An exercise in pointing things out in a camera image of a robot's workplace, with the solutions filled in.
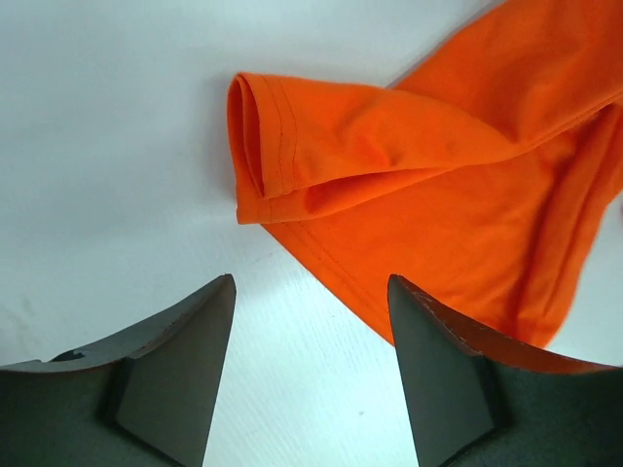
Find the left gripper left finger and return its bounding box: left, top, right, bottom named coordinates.
left=1, top=274, right=237, bottom=466

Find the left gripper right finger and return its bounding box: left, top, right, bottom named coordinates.
left=387, top=275, right=622, bottom=466

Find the orange t shirt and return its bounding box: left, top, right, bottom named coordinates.
left=227, top=1, right=622, bottom=347

